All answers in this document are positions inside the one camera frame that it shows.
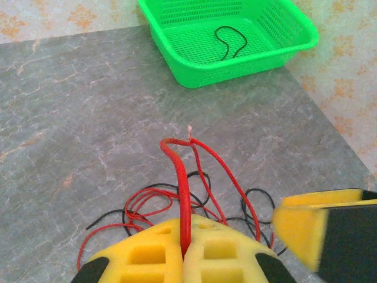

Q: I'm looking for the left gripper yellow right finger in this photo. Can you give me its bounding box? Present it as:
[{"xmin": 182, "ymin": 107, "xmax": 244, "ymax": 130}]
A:
[{"xmin": 183, "ymin": 213, "xmax": 298, "ymax": 283}]

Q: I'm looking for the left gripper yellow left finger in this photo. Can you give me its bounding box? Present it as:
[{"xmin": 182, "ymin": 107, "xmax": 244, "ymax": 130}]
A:
[{"xmin": 70, "ymin": 218, "xmax": 186, "ymax": 283}]

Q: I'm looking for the thick red cable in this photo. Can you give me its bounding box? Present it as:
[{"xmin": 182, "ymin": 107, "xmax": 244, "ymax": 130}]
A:
[{"xmin": 158, "ymin": 137, "xmax": 263, "ymax": 262}]

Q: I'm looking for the green perforated plastic basket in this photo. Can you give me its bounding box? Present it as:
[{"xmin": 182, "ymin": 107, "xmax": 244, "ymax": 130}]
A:
[{"xmin": 137, "ymin": 0, "xmax": 320, "ymax": 89}]

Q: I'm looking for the thin red wire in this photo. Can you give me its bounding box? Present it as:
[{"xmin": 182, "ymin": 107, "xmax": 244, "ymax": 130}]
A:
[
  {"xmin": 123, "ymin": 187, "xmax": 221, "ymax": 225},
  {"xmin": 77, "ymin": 222, "xmax": 154, "ymax": 272}
]

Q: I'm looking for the medium red wire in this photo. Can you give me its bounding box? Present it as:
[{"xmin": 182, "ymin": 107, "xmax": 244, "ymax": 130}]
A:
[{"xmin": 187, "ymin": 125, "xmax": 229, "ymax": 228}]

